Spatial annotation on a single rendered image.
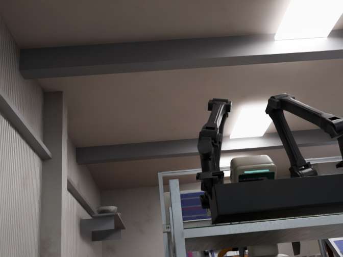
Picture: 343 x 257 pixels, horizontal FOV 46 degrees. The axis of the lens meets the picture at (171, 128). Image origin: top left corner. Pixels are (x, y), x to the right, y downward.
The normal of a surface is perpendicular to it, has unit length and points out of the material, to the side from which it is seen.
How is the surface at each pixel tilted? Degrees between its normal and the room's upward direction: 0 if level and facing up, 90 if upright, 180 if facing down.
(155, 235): 90
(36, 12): 180
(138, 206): 90
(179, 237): 90
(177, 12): 180
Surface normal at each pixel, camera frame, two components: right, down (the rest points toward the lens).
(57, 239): 0.03, -0.38
